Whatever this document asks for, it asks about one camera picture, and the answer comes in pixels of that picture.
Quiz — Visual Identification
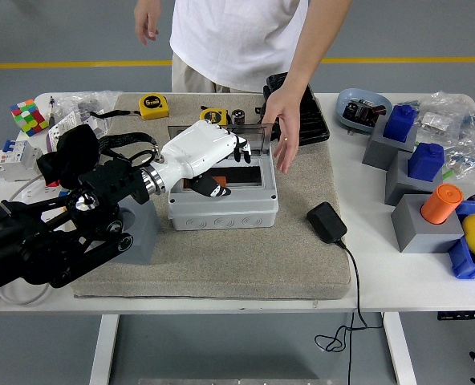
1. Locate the black table control panel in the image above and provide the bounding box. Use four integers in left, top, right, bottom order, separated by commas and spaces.
436, 310, 475, 322

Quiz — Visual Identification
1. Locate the black glossy pedal device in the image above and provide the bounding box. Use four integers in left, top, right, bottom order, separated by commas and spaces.
255, 72, 331, 148

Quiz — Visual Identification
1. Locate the clear plastic bag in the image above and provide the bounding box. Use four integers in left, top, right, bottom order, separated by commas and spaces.
55, 91, 122, 140

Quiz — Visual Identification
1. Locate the white power strip cable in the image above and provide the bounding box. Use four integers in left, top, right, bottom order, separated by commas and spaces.
0, 276, 55, 309

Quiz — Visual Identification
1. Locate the orange cylinder battery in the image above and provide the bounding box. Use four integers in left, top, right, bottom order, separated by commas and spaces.
420, 183, 465, 225
182, 175, 228, 190

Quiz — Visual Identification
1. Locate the black adapter cord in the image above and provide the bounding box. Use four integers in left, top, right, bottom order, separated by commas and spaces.
315, 238, 384, 385

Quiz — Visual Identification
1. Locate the colourful puzzle cube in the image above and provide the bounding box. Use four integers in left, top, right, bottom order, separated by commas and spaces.
10, 99, 50, 137

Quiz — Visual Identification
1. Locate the yellow square tape measure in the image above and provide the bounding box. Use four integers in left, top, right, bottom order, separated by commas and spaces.
89, 94, 170, 120

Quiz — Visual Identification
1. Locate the black power adapter plug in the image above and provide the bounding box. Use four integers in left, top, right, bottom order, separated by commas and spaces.
306, 201, 348, 244

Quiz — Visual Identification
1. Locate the grey junction box with lid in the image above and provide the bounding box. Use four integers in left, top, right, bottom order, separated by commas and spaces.
167, 122, 280, 232

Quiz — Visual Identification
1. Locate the yellow round-faced tape measure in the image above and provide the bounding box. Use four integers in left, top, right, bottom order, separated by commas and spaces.
199, 106, 229, 126

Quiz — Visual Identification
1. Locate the person's left hand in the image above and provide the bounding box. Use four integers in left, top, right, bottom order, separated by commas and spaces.
261, 86, 302, 175

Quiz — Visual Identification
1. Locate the small bag of white parts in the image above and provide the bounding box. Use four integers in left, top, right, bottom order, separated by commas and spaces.
417, 111, 452, 132

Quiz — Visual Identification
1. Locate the person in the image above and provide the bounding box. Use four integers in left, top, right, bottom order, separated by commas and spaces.
133, 0, 353, 175

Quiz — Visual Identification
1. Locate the white table leg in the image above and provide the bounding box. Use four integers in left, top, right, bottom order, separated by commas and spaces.
88, 314, 120, 385
383, 311, 418, 385

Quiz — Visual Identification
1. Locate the white circuit breaker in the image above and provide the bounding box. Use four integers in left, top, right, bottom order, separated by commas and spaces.
0, 139, 44, 184

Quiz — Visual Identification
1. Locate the grey block holder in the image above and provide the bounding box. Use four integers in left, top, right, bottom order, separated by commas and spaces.
361, 115, 419, 172
384, 151, 445, 207

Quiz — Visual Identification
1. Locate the person's right hand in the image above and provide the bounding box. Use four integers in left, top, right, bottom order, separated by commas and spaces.
133, 6, 161, 47

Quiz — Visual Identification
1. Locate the grey block with round hole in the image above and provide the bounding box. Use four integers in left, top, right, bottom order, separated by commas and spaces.
390, 193, 465, 254
112, 198, 161, 265

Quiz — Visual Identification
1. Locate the grey-brown mat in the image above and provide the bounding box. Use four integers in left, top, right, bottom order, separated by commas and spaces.
66, 92, 351, 301

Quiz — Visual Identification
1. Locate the clear plastic parts bags pile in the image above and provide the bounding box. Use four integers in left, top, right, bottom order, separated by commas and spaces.
405, 91, 475, 180

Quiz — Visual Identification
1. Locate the blue plastic block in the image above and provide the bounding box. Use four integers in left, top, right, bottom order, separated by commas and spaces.
407, 142, 445, 182
383, 104, 418, 144

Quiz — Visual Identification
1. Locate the dark electronic parts pile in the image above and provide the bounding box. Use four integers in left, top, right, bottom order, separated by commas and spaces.
342, 99, 387, 129

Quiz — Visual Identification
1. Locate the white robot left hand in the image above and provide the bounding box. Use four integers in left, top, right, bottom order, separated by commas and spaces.
158, 119, 253, 199

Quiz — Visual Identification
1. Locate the blue plastic bin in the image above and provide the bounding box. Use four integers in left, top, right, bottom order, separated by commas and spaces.
448, 200, 475, 281

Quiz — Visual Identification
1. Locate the light blue bowl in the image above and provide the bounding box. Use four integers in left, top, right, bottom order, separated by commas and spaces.
336, 87, 394, 135

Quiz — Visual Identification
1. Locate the white label packet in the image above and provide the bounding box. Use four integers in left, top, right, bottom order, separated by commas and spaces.
46, 110, 83, 152

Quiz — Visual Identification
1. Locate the light grey curved cable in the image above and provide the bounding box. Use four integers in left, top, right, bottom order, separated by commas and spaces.
9, 174, 43, 202

